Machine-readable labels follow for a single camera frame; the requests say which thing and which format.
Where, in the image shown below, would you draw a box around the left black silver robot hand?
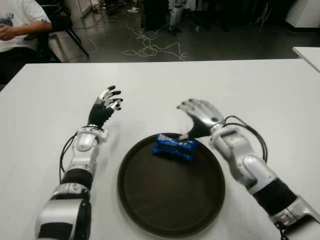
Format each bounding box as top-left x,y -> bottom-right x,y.
87,84 -> 124,130

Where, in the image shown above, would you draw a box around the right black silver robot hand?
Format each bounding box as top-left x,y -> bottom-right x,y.
176,98 -> 225,140

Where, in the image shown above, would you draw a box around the blue Oreo cookie packet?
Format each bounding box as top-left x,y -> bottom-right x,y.
152,133 -> 197,165

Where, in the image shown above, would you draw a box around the round dark brown tray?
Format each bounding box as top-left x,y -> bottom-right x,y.
116,133 -> 226,232

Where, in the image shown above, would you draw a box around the black office chair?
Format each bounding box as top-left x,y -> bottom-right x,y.
32,0 -> 90,63

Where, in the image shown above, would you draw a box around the white panel board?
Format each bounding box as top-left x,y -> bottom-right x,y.
74,0 -> 92,18

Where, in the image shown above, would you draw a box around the black cabinet on casters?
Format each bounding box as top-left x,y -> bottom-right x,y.
142,0 -> 172,31

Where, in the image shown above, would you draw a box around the white side table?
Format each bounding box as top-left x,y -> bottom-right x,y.
291,46 -> 320,75

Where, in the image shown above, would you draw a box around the seated person in white shirt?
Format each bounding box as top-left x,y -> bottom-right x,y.
0,0 -> 54,86

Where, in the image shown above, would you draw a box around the white cabinet with black base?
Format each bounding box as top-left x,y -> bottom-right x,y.
284,0 -> 320,33

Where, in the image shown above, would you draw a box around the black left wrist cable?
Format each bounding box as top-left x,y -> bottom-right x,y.
59,132 -> 77,181

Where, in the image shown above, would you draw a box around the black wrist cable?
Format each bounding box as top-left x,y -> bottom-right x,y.
223,115 -> 268,163
59,132 -> 77,181

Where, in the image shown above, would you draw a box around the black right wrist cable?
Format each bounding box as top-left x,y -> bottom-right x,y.
223,115 -> 268,163

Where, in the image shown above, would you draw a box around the tangled white floor cable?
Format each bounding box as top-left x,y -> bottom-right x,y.
86,17 -> 188,62

